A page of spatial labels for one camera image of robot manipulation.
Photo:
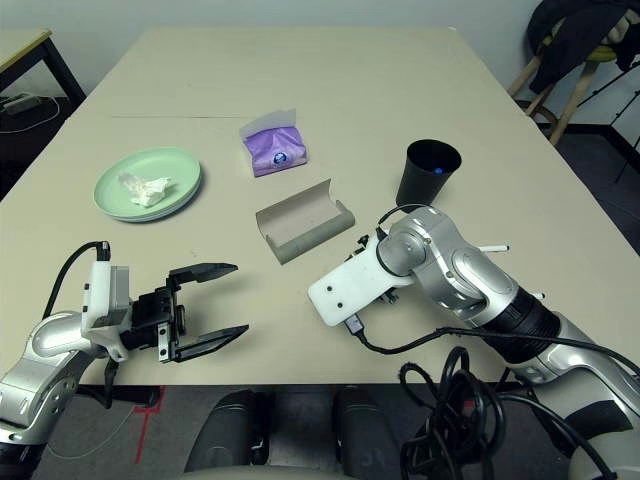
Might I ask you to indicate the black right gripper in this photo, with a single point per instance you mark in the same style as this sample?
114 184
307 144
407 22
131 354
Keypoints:
359 247

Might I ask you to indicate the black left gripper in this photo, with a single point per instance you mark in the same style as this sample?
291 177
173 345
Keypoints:
150 315

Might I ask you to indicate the white tissue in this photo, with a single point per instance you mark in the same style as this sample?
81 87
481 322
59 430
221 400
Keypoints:
147 192

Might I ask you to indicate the light green plate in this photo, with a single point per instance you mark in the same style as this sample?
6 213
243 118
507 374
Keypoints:
165 165

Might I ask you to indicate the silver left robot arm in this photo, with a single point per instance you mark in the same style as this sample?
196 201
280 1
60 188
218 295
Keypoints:
45 345

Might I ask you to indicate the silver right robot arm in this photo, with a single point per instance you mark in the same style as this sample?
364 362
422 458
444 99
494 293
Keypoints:
450 260

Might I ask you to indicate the grey glasses case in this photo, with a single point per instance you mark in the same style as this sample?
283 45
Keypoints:
300 215

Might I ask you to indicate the black cup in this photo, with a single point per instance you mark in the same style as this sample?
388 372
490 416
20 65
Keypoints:
415 185

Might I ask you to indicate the light blue plate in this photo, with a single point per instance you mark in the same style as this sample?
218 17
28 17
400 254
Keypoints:
145 221

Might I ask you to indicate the black table foot bar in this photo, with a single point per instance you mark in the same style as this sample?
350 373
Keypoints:
130 397

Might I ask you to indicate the purple tissue pack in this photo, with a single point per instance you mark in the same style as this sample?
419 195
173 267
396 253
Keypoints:
277 155

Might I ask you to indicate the black robot left leg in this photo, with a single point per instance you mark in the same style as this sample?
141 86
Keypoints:
225 430

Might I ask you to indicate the black robot leg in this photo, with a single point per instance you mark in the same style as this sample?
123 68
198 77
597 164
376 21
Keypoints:
225 430
370 435

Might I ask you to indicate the beige robot waist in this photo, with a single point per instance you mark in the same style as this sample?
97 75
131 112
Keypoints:
260 474

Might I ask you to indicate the black robot right leg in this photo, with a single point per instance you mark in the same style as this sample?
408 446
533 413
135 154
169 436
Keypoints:
370 435

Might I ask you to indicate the wooden stool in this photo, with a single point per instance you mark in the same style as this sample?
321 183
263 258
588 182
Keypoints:
570 105

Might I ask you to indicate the black tripod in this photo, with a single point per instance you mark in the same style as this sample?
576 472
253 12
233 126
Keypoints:
627 160

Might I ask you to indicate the yellow-green stool cushion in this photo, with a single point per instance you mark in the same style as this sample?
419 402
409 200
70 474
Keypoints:
600 54

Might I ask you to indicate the beige striped cloth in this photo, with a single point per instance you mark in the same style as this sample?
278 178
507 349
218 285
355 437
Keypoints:
617 32

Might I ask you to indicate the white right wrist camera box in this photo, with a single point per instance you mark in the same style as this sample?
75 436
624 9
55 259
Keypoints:
350 285

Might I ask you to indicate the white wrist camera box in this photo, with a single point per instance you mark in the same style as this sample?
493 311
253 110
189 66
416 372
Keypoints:
97 295
350 285

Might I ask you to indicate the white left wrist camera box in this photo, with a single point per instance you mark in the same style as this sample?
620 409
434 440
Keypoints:
97 295

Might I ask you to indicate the beige side table black frame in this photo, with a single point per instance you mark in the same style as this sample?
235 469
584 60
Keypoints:
20 47

